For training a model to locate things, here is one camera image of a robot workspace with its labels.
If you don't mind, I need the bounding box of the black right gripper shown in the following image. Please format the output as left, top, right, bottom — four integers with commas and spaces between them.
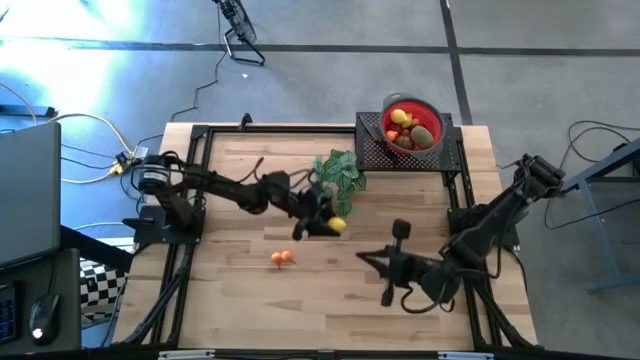
355, 219, 436, 307

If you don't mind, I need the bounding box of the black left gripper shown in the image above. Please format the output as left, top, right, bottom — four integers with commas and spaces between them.
293, 187, 344, 241

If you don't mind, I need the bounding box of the black knife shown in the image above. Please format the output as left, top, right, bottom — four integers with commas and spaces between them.
360, 119, 400, 168

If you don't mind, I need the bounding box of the green toy mango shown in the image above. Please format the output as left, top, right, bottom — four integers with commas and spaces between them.
410, 124, 435, 150

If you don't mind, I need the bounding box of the red collapsible colander bowl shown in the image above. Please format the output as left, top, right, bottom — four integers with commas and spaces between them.
379, 92, 446, 161

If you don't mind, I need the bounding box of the artificial striped green plant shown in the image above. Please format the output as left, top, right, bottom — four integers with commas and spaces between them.
312, 149, 369, 217

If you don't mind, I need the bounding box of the black perforated metal shelf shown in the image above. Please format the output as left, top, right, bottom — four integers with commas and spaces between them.
354, 111, 464, 173

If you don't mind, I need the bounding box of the black floor fan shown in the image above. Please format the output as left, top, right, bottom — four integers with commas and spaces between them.
212, 0, 267, 67

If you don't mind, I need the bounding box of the blue grey side table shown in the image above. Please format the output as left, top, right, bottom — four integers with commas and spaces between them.
562, 137, 640, 294

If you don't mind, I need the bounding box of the black white checkerboard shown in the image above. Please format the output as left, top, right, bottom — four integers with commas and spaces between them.
79, 258, 132, 321

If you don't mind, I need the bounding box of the dark grey desk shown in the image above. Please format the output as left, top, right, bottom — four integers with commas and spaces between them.
0, 248, 82, 356

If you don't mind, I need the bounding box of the black computer mouse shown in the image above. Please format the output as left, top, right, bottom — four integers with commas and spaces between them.
28, 293, 61, 347

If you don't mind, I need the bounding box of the grey monitor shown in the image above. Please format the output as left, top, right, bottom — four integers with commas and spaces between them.
0, 121, 62, 269

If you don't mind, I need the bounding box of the black floor bar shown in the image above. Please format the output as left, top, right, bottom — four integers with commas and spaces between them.
0, 104, 59, 119

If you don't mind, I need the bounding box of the black keyboard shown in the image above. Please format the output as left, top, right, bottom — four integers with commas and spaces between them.
0, 282, 22, 346

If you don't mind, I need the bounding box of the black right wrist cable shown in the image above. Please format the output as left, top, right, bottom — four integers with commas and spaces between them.
398, 284, 457, 315

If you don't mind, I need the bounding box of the white metal bracket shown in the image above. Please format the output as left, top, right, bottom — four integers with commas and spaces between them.
438, 351, 496, 360
158, 349, 216, 360

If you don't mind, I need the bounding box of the black fan cable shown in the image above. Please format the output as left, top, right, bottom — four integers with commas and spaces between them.
169, 2, 225, 123

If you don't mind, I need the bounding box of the black floor cable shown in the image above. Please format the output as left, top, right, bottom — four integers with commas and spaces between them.
543, 119, 640, 231

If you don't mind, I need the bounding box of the yellow floor cable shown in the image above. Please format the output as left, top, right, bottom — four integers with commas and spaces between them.
0, 82, 136, 185

